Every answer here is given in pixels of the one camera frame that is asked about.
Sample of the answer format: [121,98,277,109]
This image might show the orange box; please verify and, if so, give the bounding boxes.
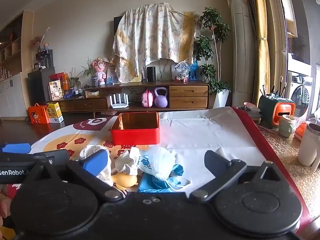
[62,73,71,91]

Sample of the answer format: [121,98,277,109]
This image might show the dark wooden drawer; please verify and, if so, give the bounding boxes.
[59,98,108,111]

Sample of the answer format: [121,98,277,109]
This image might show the yellow white food box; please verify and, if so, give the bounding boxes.
[48,80,64,101]

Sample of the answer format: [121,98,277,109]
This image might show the wooden wall shelf unit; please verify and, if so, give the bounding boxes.
[0,10,34,119]

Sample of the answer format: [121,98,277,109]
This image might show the orange container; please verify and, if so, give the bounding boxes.
[294,121,309,142]

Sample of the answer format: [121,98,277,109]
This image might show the blue face mask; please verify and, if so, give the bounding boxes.
[137,164,192,193]

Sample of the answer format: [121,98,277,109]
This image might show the orchid plant in dark pot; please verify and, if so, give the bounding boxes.
[81,57,101,88]

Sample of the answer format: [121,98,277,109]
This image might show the person's left hand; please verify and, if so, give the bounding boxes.
[0,193,12,230]

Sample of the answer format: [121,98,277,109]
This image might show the purple kettlebell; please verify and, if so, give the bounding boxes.
[153,87,169,108]

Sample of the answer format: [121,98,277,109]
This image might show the red tin box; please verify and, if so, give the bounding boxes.
[109,112,161,146]

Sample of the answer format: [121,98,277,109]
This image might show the small potted plant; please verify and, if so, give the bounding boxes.
[65,67,83,89]

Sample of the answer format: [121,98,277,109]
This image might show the light wooden drawer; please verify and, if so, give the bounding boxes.
[169,97,209,109]
[169,85,209,98]

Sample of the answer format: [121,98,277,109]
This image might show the black drink machine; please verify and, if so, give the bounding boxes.
[33,49,54,70]

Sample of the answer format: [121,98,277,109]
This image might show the red white printed tablecloth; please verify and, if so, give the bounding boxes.
[0,106,312,240]

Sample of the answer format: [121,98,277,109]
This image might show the white printed plastic bag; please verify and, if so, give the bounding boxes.
[138,146,177,181]

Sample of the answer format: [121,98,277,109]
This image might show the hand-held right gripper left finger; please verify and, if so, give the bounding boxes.
[32,149,125,202]

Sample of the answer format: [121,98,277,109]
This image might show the orange gift carton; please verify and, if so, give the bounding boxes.
[28,103,50,124]

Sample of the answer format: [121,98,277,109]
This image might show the patterned table cover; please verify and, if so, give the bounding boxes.
[257,124,320,221]

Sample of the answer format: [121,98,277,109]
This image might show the white knit cloth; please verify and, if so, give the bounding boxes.
[79,144,115,186]

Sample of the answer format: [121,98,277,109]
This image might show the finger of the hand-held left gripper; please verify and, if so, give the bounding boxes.
[0,143,32,154]
[0,149,70,167]

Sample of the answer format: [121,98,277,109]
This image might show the white fabric piece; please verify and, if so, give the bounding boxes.
[114,147,141,176]

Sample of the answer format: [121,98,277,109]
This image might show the black television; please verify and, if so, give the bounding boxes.
[114,16,123,38]

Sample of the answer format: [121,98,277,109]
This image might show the potted tree in white pot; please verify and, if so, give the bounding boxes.
[192,7,232,109]

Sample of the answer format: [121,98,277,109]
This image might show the black speaker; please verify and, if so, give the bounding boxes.
[146,66,156,82]

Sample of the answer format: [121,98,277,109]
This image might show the beige standing air conditioner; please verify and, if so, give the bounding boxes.
[227,0,257,106]

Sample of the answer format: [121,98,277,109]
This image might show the green orange utensil holder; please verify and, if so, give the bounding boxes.
[257,75,296,127]

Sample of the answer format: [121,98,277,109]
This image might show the white router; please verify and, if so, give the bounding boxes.
[109,93,130,109]

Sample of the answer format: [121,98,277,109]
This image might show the wooden TV cabinet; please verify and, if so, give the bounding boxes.
[57,80,210,112]

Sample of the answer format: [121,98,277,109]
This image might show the green mug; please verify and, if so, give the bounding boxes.
[278,114,296,138]

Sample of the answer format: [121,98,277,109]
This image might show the white tumbler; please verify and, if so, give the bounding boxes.
[297,123,320,167]

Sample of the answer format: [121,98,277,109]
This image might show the dark grey cabinet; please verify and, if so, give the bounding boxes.
[27,67,56,106]

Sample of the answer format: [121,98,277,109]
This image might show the pink small case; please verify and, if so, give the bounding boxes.
[141,90,154,107]

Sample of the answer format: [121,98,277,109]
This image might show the yellow curtain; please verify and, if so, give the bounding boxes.
[251,0,272,108]

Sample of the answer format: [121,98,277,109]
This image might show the clear plastic bag of items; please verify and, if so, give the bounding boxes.
[175,60,191,83]

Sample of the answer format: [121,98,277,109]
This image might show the blue picture frame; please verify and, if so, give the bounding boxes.
[105,64,117,84]

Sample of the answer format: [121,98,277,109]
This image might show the vase with dried flowers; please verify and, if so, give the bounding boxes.
[31,27,51,53]

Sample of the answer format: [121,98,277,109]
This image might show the washing machine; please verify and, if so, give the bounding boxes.
[287,72,313,123]

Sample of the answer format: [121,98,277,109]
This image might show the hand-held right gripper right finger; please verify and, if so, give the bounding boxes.
[189,150,282,202]

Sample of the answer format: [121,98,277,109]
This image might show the plastic bag with dark items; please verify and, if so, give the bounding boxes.
[236,102,262,124]

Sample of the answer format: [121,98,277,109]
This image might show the pink doll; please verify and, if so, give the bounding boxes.
[93,57,107,86]

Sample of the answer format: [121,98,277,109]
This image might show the beige curved board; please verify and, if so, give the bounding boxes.
[150,58,177,81]

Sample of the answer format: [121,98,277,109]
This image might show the yellow white carton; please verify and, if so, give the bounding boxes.
[45,101,64,124]

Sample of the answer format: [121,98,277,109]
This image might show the floral cloth cover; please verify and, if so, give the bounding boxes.
[112,2,201,83]

